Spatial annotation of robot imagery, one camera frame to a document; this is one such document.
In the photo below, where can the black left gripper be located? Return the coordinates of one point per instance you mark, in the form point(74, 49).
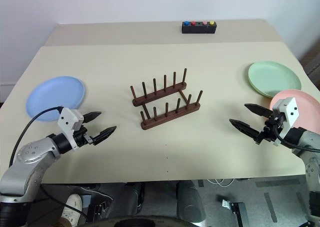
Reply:
point(80, 137)

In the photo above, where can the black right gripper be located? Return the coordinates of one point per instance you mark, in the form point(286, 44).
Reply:
point(268, 133)

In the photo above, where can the green plate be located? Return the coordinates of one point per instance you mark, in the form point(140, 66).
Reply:
point(272, 77)

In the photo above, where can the blue plate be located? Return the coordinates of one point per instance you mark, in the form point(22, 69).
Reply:
point(55, 94)

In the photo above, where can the pink plate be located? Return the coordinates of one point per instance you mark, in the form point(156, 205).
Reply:
point(307, 104)

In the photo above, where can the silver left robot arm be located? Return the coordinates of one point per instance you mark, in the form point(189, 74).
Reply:
point(27, 157)

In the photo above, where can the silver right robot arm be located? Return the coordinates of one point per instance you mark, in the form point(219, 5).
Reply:
point(308, 139)

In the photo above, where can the brown wooden dish rack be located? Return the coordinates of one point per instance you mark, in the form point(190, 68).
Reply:
point(170, 117)

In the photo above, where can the beige table mat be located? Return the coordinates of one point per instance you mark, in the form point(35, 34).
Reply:
point(160, 149)

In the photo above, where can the dark rounded shape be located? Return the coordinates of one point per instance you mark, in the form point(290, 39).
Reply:
point(132, 197)
point(190, 199)

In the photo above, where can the white shoe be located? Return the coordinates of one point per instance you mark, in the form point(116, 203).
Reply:
point(72, 204)

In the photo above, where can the metal table foot caster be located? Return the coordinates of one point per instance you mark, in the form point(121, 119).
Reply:
point(232, 208)

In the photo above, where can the black button box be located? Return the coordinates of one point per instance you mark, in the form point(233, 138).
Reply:
point(198, 29)

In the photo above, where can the yellow button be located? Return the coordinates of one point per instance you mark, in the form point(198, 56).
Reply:
point(212, 22)

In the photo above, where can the dark round disc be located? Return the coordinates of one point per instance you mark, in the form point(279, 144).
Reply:
point(152, 221)

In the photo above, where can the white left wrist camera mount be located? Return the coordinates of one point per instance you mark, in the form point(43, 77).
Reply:
point(66, 118)

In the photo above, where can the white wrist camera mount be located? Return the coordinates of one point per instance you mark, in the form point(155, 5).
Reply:
point(66, 118)
point(291, 112)

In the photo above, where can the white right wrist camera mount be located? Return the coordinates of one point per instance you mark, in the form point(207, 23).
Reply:
point(291, 112)

